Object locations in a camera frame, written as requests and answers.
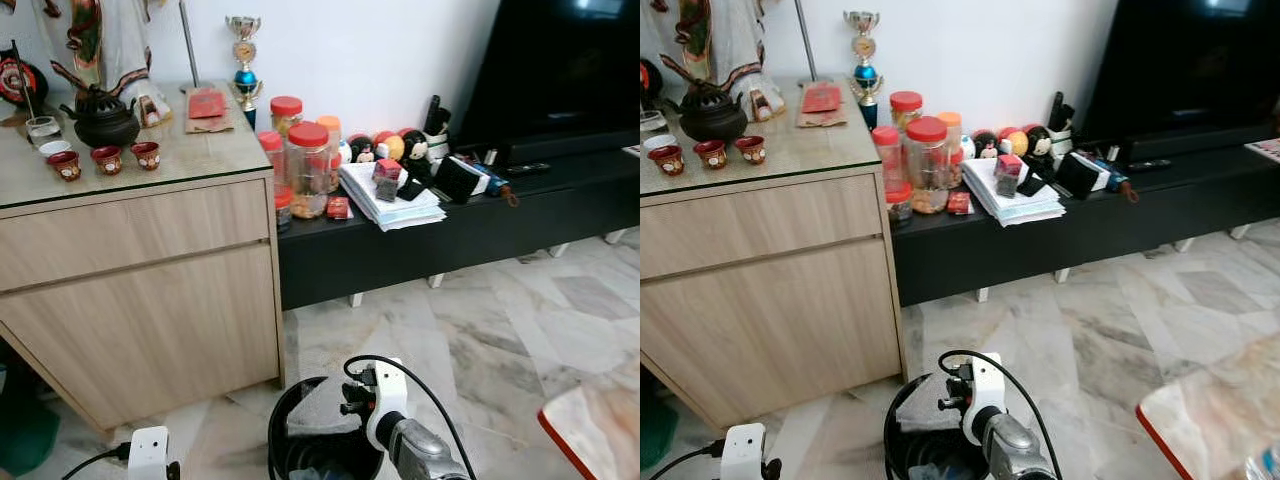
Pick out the grey crumpled trash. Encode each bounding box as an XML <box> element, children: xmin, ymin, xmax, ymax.
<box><xmin>289</xmin><ymin>378</ymin><xmax>362</xmax><ymax>437</ymax></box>
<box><xmin>899</xmin><ymin>375</ymin><xmax>967</xmax><ymax>434</ymax></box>

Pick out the black rubbish bin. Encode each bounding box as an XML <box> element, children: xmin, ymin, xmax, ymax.
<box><xmin>882</xmin><ymin>371</ymin><xmax>987</xmax><ymax>480</ymax></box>
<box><xmin>266</xmin><ymin>374</ymin><xmax>387</xmax><ymax>480</ymax></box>

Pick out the dark green bag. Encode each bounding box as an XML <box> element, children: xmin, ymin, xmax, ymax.
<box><xmin>640</xmin><ymin>368</ymin><xmax>682</xmax><ymax>472</ymax></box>
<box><xmin>0</xmin><ymin>344</ymin><xmax>62</xmax><ymax>477</ymax></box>

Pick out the marble table with red edge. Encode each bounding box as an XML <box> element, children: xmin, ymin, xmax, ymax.
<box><xmin>1134</xmin><ymin>334</ymin><xmax>1280</xmax><ymax>480</ymax></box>
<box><xmin>536</xmin><ymin>364</ymin><xmax>641</xmax><ymax>480</ymax></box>

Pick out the low light wood cabinet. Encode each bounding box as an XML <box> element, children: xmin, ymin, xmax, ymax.
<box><xmin>640</xmin><ymin>78</ymin><xmax>907</xmax><ymax>432</ymax></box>
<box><xmin>0</xmin><ymin>80</ymin><xmax>287</xmax><ymax>432</ymax></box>

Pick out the stack of white papers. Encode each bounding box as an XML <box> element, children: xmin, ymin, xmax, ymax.
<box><xmin>959</xmin><ymin>156</ymin><xmax>1067</xmax><ymax>229</ymax></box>
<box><xmin>337</xmin><ymin>160</ymin><xmax>448</xmax><ymax>234</ymax></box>

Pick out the black tv bench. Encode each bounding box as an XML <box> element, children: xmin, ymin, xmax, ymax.
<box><xmin>889</xmin><ymin>128</ymin><xmax>1280</xmax><ymax>309</ymax></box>
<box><xmin>277</xmin><ymin>140</ymin><xmax>641</xmax><ymax>312</ymax></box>

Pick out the grey box with red top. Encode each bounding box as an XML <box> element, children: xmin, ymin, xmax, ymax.
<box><xmin>994</xmin><ymin>153</ymin><xmax>1025</xmax><ymax>199</ymax></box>
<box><xmin>371</xmin><ymin>158</ymin><xmax>404</xmax><ymax>204</ymax></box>

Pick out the large clear jar red lid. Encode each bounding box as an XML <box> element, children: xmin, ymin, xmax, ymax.
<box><xmin>904</xmin><ymin>116</ymin><xmax>951</xmax><ymax>215</ymax></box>
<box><xmin>286</xmin><ymin>121</ymin><xmax>334</xmax><ymax>220</ymax></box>

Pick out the slim clear jar red lid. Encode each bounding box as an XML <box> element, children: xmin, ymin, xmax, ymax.
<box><xmin>872</xmin><ymin>126</ymin><xmax>905</xmax><ymax>193</ymax></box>
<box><xmin>257</xmin><ymin>131</ymin><xmax>288</xmax><ymax>198</ymax></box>

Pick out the clear jar with orange lid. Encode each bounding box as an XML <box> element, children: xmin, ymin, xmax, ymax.
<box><xmin>936</xmin><ymin>111</ymin><xmax>964</xmax><ymax>188</ymax></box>
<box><xmin>315</xmin><ymin>115</ymin><xmax>344</xmax><ymax>193</ymax></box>

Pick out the short jar with red lid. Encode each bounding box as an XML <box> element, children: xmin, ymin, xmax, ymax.
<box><xmin>889</xmin><ymin>91</ymin><xmax>925</xmax><ymax>129</ymax></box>
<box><xmin>269</xmin><ymin>96</ymin><xmax>304</xmax><ymax>137</ymax></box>

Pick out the upright black remote control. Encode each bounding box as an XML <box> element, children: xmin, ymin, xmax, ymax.
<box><xmin>424</xmin><ymin>94</ymin><xmax>454</xmax><ymax>161</ymax></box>
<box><xmin>1046</xmin><ymin>90</ymin><xmax>1076</xmax><ymax>156</ymax></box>

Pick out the brown paper envelope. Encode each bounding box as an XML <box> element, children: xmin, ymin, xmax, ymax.
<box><xmin>184</xmin><ymin>100</ymin><xmax>237</xmax><ymax>135</ymax></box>
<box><xmin>796</xmin><ymin>95</ymin><xmax>850</xmax><ymax>129</ymax></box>

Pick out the clear plastic bottle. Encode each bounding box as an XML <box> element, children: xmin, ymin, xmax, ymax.
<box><xmin>1244</xmin><ymin>444</ymin><xmax>1280</xmax><ymax>480</ymax></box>

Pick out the red packet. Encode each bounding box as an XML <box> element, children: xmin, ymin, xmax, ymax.
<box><xmin>800</xmin><ymin>82</ymin><xmax>843</xmax><ymax>115</ymax></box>
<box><xmin>187</xmin><ymin>88</ymin><xmax>229</xmax><ymax>121</ymax></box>

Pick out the gold and blue trophy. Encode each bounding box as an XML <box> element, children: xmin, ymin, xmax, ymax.
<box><xmin>842</xmin><ymin>10</ymin><xmax>885</xmax><ymax>130</ymax></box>
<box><xmin>224</xmin><ymin>15</ymin><xmax>265</xmax><ymax>130</ymax></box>

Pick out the black incense burner pot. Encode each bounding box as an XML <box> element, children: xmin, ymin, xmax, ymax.
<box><xmin>59</xmin><ymin>85</ymin><xmax>142</xmax><ymax>150</ymax></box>
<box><xmin>679</xmin><ymin>80</ymin><xmax>750</xmax><ymax>144</ymax></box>

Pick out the thin metal pole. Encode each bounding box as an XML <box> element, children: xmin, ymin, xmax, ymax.
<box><xmin>794</xmin><ymin>0</ymin><xmax>817</xmax><ymax>85</ymax></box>
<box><xmin>179</xmin><ymin>0</ymin><xmax>202</xmax><ymax>93</ymax></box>

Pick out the black flat television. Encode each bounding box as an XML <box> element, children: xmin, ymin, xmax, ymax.
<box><xmin>1074</xmin><ymin>0</ymin><xmax>1280</xmax><ymax>148</ymax></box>
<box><xmin>454</xmin><ymin>0</ymin><xmax>641</xmax><ymax>163</ymax></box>

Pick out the robed deity statue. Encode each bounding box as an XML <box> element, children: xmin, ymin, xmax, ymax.
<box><xmin>655</xmin><ymin>0</ymin><xmax>792</xmax><ymax>123</ymax></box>
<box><xmin>35</xmin><ymin>0</ymin><xmax>172</xmax><ymax>128</ymax></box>

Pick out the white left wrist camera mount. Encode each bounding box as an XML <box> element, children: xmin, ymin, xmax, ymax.
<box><xmin>126</xmin><ymin>427</ymin><xmax>172</xmax><ymax>480</ymax></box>
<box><xmin>721</xmin><ymin>423</ymin><xmax>767</xmax><ymax>480</ymax></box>

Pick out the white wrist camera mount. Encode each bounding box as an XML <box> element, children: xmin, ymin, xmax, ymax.
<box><xmin>126</xmin><ymin>427</ymin><xmax>172</xmax><ymax>480</ymax></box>
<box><xmin>364</xmin><ymin>358</ymin><xmax>410</xmax><ymax>452</ymax></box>
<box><xmin>964</xmin><ymin>352</ymin><xmax>1007</xmax><ymax>447</ymax></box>
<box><xmin>721</xmin><ymin>423</ymin><xmax>767</xmax><ymax>480</ymax></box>

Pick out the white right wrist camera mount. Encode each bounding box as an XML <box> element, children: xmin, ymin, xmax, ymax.
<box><xmin>964</xmin><ymin>352</ymin><xmax>1007</xmax><ymax>447</ymax></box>
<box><xmin>364</xmin><ymin>358</ymin><xmax>410</xmax><ymax>452</ymax></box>

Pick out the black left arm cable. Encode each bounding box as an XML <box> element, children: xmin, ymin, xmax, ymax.
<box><xmin>61</xmin><ymin>442</ymin><xmax>132</xmax><ymax>480</ymax></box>
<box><xmin>656</xmin><ymin>439</ymin><xmax>726</xmax><ymax>480</ymax></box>

